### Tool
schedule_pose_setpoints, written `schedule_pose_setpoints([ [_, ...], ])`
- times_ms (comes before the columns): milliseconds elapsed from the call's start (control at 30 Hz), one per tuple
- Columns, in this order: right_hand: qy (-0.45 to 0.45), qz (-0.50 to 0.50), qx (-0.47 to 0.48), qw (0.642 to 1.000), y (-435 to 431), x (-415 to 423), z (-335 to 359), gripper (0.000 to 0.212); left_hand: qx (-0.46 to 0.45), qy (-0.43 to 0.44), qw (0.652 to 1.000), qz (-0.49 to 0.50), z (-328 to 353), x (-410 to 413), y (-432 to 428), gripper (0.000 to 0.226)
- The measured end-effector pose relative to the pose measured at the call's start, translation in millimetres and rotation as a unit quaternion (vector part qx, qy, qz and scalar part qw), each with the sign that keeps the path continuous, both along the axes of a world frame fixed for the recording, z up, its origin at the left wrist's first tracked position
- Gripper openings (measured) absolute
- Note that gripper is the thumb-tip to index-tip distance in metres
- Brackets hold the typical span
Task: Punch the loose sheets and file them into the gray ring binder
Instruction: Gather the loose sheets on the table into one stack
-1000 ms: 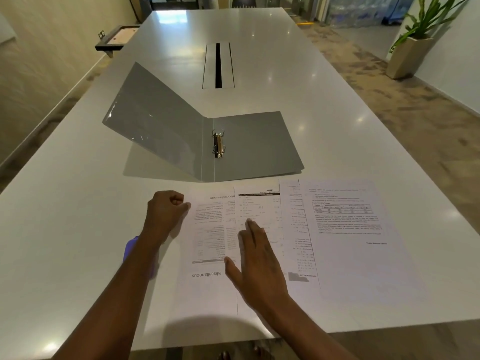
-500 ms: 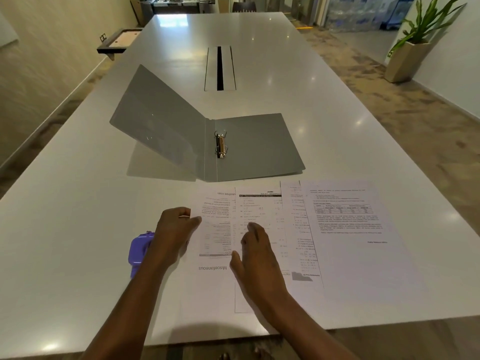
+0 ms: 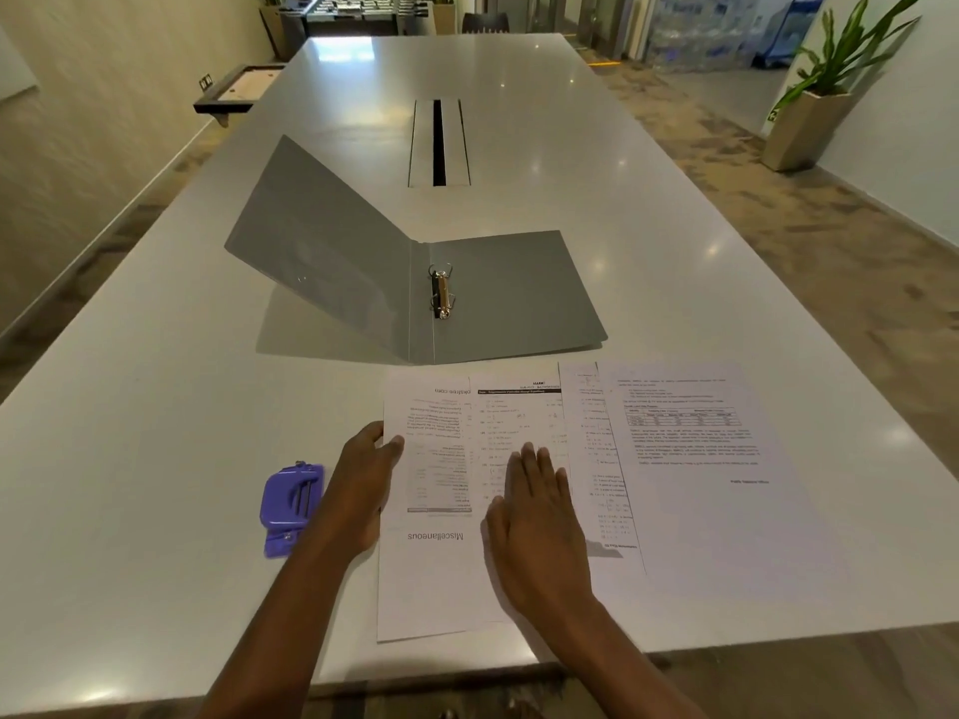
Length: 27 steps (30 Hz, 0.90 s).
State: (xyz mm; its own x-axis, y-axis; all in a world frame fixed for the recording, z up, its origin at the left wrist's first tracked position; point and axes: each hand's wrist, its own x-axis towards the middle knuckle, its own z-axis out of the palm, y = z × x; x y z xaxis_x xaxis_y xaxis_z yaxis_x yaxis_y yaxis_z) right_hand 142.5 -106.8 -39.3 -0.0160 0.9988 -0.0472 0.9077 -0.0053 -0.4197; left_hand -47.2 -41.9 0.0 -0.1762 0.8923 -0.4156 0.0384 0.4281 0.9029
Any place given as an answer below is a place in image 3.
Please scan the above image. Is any person's right hand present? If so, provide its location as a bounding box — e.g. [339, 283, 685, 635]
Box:
[484, 443, 598, 619]

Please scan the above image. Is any table cable slot cover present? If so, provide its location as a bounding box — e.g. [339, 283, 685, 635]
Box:
[408, 97, 472, 189]

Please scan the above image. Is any foosball table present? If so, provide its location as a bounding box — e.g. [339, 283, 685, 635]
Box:
[298, 0, 437, 39]

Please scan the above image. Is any grey ring binder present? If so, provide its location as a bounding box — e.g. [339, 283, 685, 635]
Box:
[223, 134, 609, 366]

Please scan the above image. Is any person's right forearm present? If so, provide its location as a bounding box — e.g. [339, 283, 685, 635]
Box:
[517, 593, 710, 719]

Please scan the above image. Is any black framed board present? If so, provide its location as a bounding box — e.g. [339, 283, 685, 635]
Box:
[192, 62, 288, 130]

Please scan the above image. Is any person's left hand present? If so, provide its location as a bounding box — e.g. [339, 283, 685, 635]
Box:
[309, 421, 406, 557]

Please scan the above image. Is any purple hole punch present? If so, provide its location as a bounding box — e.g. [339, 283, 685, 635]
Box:
[262, 461, 326, 559]

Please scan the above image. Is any person's left forearm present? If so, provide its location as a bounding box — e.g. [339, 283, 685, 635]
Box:
[193, 530, 362, 719]

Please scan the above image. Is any printed sheet with black header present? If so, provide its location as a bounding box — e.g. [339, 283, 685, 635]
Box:
[471, 360, 648, 581]

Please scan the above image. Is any blue hand truck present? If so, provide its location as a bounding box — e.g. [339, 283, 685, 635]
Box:
[751, 0, 827, 69]

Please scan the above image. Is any stack of water bottle packs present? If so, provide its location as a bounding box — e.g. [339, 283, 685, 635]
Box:
[645, 0, 763, 73]

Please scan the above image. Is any printed sheet with small table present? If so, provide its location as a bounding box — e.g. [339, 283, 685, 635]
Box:
[559, 360, 829, 573]

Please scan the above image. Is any large green plant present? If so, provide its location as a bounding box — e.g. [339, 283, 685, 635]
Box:
[775, 0, 932, 116]

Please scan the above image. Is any printed sheet with large heading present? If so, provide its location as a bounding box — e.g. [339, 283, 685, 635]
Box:
[376, 368, 519, 644]

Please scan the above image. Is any large beige planter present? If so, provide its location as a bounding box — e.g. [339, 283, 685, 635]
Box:
[760, 88, 857, 173]

